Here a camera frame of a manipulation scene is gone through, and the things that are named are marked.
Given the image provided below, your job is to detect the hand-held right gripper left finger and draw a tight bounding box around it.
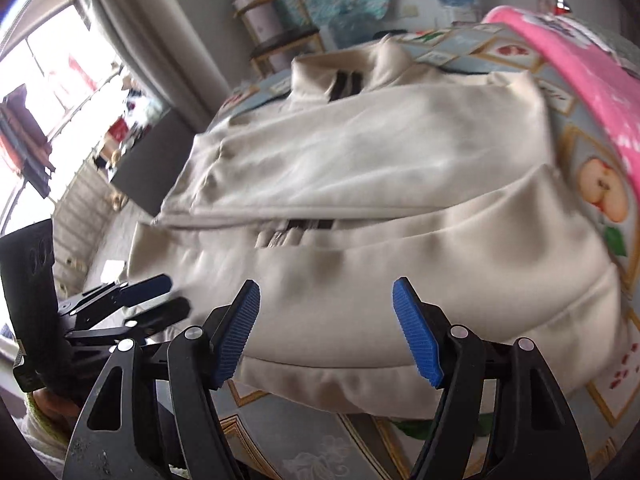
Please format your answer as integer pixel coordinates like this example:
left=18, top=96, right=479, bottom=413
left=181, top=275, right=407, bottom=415
left=62, top=279, right=262, bottom=480

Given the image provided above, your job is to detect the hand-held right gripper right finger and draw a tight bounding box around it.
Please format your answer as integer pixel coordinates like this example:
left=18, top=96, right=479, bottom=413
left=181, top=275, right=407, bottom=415
left=392, top=276, right=593, bottom=480

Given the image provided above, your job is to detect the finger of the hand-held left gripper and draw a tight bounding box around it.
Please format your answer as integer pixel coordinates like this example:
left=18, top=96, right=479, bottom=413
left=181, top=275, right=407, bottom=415
left=65, top=297, right=193, bottom=346
left=57, top=274, right=173, bottom=318

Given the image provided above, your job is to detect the cream jacket with black trim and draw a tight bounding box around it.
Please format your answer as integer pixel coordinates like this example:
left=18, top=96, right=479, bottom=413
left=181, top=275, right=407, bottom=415
left=127, top=35, right=626, bottom=418

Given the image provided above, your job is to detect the person's left forearm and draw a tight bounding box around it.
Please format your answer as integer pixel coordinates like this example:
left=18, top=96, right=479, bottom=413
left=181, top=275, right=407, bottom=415
left=15, top=390, right=81, bottom=466

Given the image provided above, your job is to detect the metal window railing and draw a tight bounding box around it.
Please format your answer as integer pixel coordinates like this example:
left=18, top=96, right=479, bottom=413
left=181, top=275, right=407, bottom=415
left=50, top=160, right=131, bottom=286

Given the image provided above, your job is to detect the black cabinet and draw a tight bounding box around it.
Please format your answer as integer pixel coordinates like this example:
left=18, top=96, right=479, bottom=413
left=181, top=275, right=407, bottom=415
left=107, top=107, right=201, bottom=216

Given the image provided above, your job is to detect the grey curtain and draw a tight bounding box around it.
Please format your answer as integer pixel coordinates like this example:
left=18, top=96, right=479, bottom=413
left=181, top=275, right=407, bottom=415
left=65, top=0, right=231, bottom=126

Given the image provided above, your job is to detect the wooden chair with dark seat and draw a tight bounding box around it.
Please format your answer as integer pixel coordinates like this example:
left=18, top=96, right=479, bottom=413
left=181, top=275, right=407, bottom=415
left=232, top=0, right=326, bottom=78

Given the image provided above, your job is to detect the white cylinder container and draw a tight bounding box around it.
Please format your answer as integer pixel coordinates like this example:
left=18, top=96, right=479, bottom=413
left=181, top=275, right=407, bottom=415
left=234, top=0, right=283, bottom=46

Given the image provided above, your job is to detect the empty blue water jug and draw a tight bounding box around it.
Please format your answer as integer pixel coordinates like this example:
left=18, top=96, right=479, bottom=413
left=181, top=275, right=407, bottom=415
left=330, top=12, right=381, bottom=51

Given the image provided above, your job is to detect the pink floral blanket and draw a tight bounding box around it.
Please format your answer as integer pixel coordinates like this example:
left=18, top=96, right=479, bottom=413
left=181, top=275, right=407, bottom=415
left=482, top=5, right=640, bottom=186

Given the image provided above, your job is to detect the white water dispenser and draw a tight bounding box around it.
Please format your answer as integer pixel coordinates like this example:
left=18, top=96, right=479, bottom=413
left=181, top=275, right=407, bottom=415
left=442, top=4, right=478, bottom=26

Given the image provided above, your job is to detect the silver sequin pillow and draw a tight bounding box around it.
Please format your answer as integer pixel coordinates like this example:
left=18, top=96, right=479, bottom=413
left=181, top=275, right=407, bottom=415
left=570, top=12, right=638, bottom=68

